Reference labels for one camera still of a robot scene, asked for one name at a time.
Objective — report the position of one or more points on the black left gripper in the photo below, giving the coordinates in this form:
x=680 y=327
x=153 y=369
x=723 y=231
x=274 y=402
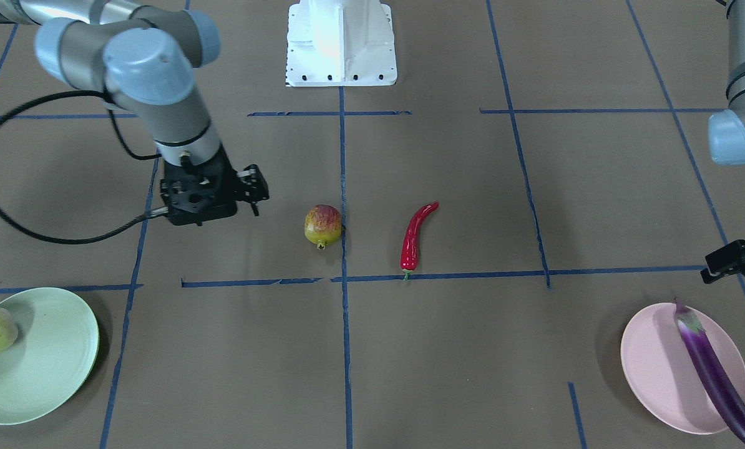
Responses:
x=735 y=257

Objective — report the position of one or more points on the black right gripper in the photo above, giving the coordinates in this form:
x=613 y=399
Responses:
x=251 y=183

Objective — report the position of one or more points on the red yellow pomegranate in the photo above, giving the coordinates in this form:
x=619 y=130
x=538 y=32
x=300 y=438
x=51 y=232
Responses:
x=323 y=226

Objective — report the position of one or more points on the purple eggplant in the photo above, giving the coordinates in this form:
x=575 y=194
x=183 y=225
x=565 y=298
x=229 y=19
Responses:
x=713 y=377

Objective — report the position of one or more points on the red chili pepper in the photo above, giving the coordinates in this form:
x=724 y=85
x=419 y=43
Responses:
x=410 y=251

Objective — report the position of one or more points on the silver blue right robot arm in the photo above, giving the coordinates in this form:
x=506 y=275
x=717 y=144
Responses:
x=142 y=59

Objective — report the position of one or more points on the pink plate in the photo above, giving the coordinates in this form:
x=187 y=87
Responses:
x=657 y=367

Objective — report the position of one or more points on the green plate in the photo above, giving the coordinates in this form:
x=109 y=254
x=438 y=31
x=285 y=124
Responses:
x=55 y=350

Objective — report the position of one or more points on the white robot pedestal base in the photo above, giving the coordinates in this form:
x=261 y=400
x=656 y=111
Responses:
x=340 y=43

